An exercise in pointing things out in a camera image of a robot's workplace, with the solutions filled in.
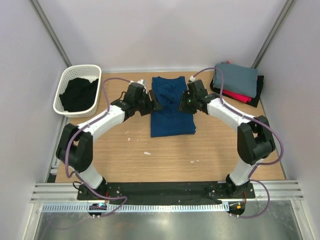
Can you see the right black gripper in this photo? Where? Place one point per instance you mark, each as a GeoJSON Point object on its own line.
{"type": "Point", "coordinates": [183, 105]}

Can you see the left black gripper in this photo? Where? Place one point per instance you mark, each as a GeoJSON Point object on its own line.
{"type": "Point", "coordinates": [152, 105]}

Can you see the blue mickey t-shirt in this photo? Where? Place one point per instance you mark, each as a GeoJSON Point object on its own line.
{"type": "Point", "coordinates": [170, 121]}

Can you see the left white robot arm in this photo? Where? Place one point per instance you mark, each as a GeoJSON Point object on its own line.
{"type": "Point", "coordinates": [75, 148]}

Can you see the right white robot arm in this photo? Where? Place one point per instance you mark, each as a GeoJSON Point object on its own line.
{"type": "Point", "coordinates": [255, 141]}

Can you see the folded pink t-shirt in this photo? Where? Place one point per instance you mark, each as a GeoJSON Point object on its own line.
{"type": "Point", "coordinates": [238, 97]}

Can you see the folded grey t-shirt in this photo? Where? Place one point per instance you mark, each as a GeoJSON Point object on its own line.
{"type": "Point", "coordinates": [237, 79]}

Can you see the folded black t-shirt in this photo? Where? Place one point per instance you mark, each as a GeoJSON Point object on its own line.
{"type": "Point", "coordinates": [259, 87]}

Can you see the white plastic laundry basket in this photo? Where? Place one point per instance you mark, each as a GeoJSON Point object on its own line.
{"type": "Point", "coordinates": [87, 71]}

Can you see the black t-shirt in basket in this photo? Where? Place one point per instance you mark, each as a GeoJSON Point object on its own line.
{"type": "Point", "coordinates": [79, 95]}

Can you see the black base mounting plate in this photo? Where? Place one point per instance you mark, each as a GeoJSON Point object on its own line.
{"type": "Point", "coordinates": [176, 193]}

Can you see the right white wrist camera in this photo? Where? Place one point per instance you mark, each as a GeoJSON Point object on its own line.
{"type": "Point", "coordinates": [192, 79]}

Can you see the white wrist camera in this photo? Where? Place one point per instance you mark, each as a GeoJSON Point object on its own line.
{"type": "Point", "coordinates": [192, 79]}
{"type": "Point", "coordinates": [141, 82]}

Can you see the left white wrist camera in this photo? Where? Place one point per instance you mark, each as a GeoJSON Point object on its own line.
{"type": "Point", "coordinates": [141, 82]}

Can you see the white slotted cable duct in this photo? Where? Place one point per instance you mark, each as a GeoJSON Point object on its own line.
{"type": "Point", "coordinates": [99, 207]}

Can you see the aluminium frame rail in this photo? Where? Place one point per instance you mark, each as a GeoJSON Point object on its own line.
{"type": "Point", "coordinates": [65, 192]}

